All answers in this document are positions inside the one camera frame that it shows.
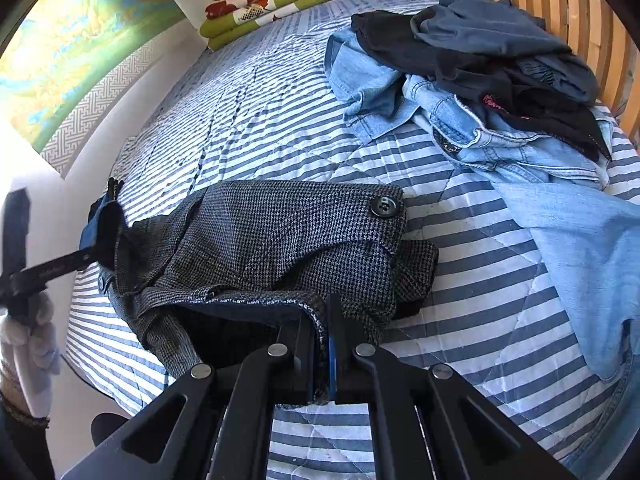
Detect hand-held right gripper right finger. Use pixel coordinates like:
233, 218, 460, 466
324, 294, 578, 480

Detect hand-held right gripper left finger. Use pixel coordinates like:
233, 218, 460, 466
62, 317, 323, 480

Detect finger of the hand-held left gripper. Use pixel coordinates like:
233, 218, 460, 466
75, 204, 128, 272

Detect grey houndstooth jacket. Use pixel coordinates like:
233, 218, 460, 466
97, 180, 441, 406

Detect person's left forearm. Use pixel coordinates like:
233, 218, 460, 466
0, 370, 56, 480

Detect person's left hand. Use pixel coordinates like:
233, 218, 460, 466
0, 292, 61, 416

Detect blue and black bag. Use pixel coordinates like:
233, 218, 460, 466
87, 177, 123, 251

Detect blue white striped blanket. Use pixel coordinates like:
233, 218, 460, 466
65, 0, 640, 480

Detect pale blue cloth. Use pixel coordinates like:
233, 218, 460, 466
492, 180, 640, 480

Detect light blue denim jeans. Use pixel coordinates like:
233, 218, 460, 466
405, 72, 621, 191

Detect light blue denim shirt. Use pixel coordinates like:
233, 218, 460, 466
324, 27, 426, 145

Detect black garment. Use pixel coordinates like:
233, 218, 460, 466
350, 10, 613, 161

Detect dark blue garment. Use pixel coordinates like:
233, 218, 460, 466
410, 0, 601, 106

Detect wall map poster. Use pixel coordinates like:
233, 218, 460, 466
0, 0, 188, 181

